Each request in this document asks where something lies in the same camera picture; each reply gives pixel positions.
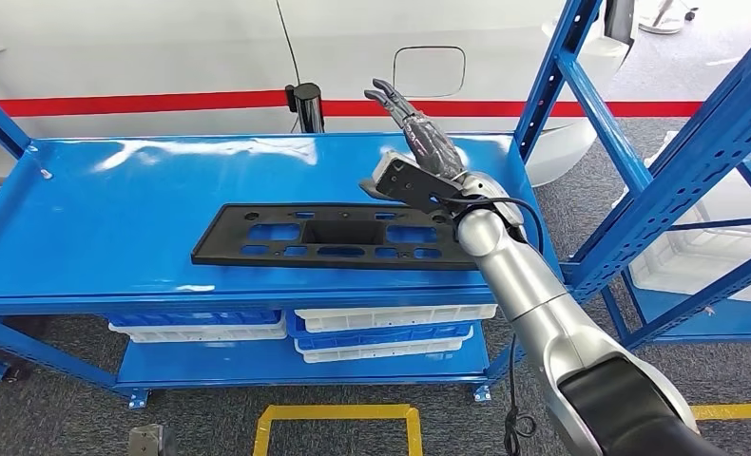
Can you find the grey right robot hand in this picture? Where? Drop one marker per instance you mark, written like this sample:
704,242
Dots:
432,145

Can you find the black plastic frame part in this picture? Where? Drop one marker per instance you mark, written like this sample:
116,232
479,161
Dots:
221,236

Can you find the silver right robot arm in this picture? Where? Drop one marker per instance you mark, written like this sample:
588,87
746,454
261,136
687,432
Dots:
526,283

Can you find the white stand base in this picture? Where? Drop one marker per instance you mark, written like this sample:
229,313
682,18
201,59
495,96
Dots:
662,25

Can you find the yellow floor tape square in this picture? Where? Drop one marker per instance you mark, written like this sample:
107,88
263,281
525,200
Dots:
338,412
734,411

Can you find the white vehicle with red stripe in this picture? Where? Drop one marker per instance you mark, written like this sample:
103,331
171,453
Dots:
161,50

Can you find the stack of white crates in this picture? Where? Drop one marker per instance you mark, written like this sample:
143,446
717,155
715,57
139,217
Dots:
697,264

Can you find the black stanchion post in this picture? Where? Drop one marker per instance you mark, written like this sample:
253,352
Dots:
306,107

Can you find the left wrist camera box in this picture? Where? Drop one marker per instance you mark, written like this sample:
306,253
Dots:
152,444

